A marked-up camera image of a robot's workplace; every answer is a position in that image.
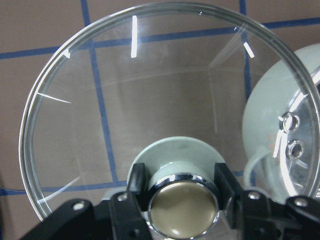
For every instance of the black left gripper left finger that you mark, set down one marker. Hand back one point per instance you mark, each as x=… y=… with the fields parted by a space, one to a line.
x=136 y=185

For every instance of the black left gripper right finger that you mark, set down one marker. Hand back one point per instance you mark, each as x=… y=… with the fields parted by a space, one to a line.
x=229 y=193

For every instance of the clear glass pot lid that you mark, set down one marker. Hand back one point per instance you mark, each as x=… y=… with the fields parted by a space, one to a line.
x=164 y=84

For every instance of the pale green electric pot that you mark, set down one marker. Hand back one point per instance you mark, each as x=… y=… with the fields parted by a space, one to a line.
x=281 y=137

